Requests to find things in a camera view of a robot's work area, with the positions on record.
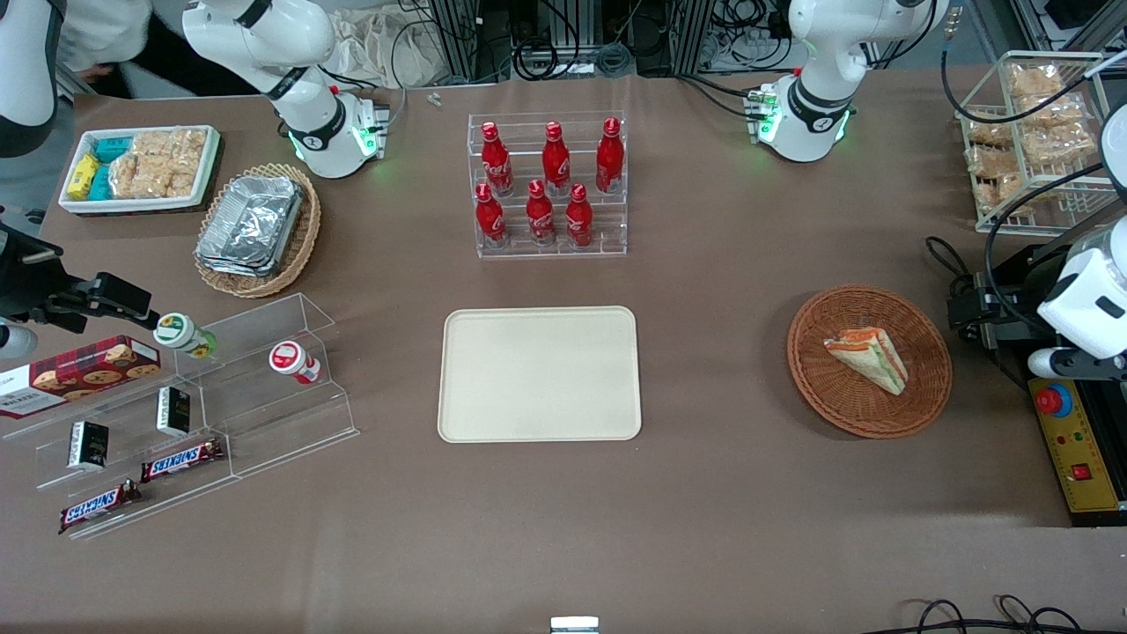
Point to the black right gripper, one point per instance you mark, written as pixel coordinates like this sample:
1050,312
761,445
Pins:
28,282

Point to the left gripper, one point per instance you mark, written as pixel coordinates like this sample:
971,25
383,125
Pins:
1012,322

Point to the triangular sandwich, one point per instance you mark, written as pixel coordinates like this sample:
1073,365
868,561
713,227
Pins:
872,359

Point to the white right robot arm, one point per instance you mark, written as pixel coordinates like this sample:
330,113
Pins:
308,123

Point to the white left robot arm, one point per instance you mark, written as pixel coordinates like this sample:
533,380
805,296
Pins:
819,88

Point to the white rectangular snack tray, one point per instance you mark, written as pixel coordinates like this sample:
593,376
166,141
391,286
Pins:
141,204

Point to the oval light wicker basket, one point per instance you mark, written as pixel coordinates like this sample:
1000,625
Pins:
304,238

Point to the round brown wicker basket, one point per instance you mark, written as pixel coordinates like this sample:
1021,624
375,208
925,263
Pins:
845,405

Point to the beige plastic tray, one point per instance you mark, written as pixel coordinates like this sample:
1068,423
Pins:
539,374

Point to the green lid drink bottle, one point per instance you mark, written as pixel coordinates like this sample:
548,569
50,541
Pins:
180,333

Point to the red chocolate chip cookie box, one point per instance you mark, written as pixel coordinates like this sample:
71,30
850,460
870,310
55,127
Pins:
84,374

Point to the black appliance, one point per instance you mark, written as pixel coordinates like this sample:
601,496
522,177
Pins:
995,313

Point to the small black box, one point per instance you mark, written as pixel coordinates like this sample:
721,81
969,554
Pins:
88,445
173,411

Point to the teal snack packet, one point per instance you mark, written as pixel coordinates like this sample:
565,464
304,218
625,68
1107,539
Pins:
100,183
113,148

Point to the clear bag of crackers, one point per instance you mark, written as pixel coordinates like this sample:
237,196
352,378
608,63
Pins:
136,172
185,158

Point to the yellow snack packet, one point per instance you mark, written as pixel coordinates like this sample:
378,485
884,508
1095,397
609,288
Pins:
83,176

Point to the stack of foil trays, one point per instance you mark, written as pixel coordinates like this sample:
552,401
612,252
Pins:
251,224

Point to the yellow emergency stop control box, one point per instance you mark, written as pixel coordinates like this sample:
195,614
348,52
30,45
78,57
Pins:
1079,458

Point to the bagged snack in rack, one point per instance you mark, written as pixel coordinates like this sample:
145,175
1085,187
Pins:
995,163
1034,81
1052,114
1061,148
993,134

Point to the snickers chocolate bar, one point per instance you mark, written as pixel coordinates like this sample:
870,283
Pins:
180,460
97,507

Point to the red lid drink bottle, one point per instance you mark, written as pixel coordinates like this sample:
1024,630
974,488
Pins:
292,361

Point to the clear acrylic stepped shelf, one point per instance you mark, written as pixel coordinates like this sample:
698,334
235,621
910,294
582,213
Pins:
282,423

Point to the person in white coat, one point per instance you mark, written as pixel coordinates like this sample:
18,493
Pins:
106,31

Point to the white cloth bag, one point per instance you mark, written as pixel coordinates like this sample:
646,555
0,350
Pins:
379,48

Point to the red cola bottle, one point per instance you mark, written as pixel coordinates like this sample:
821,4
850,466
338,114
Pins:
556,163
578,220
609,158
541,216
497,163
489,220

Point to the clear acrylic bottle rack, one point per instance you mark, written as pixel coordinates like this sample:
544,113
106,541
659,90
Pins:
546,251

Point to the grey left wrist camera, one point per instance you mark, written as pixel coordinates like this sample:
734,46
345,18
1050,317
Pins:
1052,363

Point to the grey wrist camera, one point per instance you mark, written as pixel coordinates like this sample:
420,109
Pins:
16,342
1052,363

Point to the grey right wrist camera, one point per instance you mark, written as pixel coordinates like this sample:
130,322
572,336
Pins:
16,342

